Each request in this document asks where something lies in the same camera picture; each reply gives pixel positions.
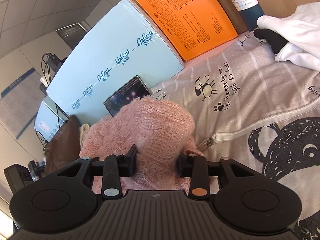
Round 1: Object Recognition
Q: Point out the black power adapter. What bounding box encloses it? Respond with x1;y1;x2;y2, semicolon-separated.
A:
46;53;62;72

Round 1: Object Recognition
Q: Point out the brown bag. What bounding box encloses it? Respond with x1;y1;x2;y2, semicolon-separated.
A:
43;115;82;178

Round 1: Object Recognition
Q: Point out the dark blue thermos bottle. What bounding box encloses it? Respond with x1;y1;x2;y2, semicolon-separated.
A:
219;0;266;32

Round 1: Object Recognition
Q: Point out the white garment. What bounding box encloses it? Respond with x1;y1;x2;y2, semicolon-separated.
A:
257;1;320;72

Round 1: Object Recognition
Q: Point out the black smartphone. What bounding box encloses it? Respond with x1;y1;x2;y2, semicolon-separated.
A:
103;75;151;118

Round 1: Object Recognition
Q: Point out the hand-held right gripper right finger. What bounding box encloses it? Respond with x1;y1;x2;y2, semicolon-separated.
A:
176;154;253;199

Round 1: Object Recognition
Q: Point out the pink knitted sweater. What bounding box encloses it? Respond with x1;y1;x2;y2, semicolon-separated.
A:
79;97;206;197

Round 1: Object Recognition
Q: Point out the ceiling vent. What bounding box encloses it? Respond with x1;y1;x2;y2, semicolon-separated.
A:
55;22;88;44

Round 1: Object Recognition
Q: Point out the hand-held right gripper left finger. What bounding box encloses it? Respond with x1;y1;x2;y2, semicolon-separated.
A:
53;145;138;197

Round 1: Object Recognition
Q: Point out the cream knitted item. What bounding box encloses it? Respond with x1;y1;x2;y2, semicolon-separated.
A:
79;123;91;146

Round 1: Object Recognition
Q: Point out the light blue printed box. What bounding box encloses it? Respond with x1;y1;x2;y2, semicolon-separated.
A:
46;0;185;117
34;97;69;143

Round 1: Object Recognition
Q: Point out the grey printed zipper cloth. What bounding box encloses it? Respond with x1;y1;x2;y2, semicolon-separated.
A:
149;31;320;240

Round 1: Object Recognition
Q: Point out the orange printed box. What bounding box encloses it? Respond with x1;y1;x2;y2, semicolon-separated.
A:
131;0;239;62

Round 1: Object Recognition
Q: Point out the black garment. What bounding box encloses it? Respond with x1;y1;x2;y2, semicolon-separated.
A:
253;28;288;55

